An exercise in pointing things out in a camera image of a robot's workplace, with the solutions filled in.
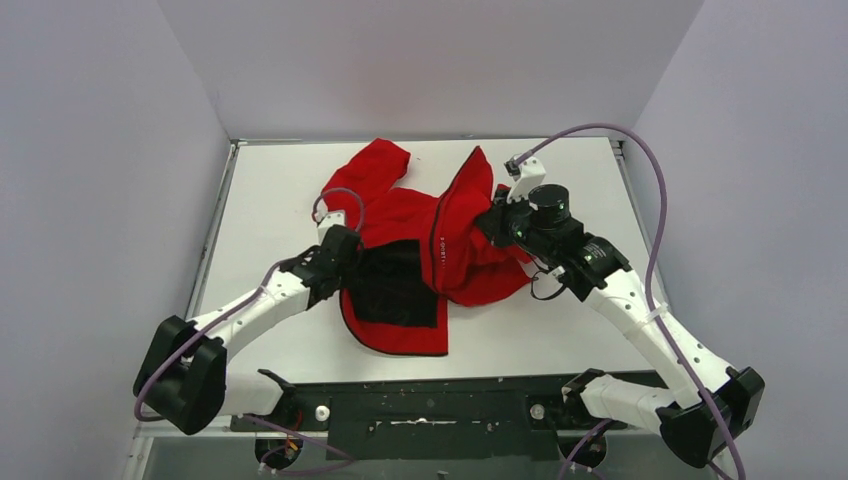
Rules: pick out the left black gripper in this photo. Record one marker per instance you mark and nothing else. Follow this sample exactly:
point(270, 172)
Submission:
point(342, 244)

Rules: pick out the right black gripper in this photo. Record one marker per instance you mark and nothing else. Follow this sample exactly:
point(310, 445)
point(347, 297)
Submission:
point(494, 222)

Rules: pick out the red zip-up jacket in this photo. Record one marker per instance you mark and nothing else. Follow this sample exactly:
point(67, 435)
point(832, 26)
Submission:
point(421, 252)

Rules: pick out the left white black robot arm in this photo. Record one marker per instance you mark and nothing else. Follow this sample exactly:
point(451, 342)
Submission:
point(184, 377)

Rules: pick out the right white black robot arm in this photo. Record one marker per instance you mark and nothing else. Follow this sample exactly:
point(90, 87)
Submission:
point(705, 402)

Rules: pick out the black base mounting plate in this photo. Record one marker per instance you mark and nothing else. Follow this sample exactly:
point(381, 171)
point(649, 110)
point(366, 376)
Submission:
point(457, 419)

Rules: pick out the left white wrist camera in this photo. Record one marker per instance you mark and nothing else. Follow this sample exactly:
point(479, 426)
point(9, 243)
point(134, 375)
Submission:
point(327, 222)

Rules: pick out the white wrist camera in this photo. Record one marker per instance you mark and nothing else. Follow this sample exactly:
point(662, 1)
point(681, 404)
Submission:
point(327, 222)
point(527, 173)

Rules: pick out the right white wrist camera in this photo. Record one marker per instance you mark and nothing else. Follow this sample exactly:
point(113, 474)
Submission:
point(527, 173)

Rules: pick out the aluminium table frame rail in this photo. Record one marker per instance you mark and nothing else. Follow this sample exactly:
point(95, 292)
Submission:
point(210, 240)

